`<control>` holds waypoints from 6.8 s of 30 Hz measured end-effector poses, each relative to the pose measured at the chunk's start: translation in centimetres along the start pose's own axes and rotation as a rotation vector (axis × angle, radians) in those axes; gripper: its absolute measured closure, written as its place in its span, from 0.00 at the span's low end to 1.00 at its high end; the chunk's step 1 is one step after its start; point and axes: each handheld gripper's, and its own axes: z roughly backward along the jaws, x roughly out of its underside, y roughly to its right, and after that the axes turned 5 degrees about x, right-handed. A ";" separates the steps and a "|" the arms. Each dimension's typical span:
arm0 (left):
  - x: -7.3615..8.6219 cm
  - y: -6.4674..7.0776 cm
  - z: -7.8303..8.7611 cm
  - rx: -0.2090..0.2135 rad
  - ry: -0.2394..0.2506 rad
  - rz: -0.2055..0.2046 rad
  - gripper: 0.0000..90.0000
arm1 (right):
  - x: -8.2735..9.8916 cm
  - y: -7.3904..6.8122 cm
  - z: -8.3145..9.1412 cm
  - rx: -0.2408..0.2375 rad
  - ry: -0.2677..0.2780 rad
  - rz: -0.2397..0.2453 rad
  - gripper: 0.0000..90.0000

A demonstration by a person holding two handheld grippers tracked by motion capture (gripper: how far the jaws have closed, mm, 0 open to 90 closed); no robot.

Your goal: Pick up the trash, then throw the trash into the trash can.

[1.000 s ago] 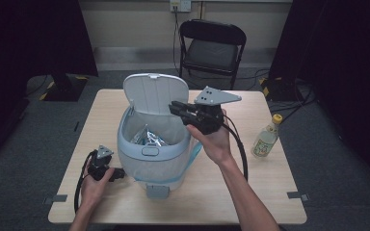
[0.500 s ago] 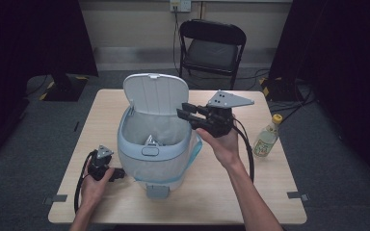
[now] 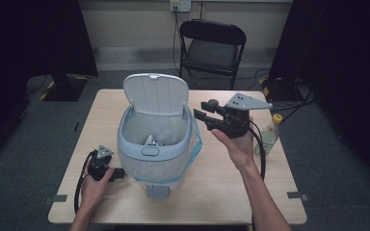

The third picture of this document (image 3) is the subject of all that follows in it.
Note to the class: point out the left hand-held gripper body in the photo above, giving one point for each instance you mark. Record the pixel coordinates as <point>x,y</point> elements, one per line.
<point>99,163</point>

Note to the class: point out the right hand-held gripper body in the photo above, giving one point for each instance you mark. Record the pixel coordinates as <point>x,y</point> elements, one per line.
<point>237,118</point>

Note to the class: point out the white pedal trash can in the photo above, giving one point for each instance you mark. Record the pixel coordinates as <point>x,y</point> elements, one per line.
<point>157,128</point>

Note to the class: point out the person's left hand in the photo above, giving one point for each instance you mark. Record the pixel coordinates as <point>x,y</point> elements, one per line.
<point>93,192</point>

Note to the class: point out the person's right hand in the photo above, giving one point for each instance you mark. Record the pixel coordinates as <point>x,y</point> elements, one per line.
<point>237,149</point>

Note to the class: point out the clear bottle with yellow cap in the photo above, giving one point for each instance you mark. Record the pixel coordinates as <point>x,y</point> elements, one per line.
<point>269,136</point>

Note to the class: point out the clear blue-rimmed trash bag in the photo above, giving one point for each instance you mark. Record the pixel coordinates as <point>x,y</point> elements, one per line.
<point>160,128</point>

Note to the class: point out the black stand base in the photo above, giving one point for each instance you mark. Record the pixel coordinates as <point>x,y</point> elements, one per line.
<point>64,88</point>
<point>279,89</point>

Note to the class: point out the black folding chair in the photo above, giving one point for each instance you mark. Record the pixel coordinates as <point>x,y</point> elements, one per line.
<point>210,54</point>

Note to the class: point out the grey tape piece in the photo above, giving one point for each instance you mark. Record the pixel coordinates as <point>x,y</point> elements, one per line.
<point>297,195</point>
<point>56,199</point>

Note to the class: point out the dark curtain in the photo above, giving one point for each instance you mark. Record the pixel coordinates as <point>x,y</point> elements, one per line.
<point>343,48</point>
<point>29,38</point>

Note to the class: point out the white wall socket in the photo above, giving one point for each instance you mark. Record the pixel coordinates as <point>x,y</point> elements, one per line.
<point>179,5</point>

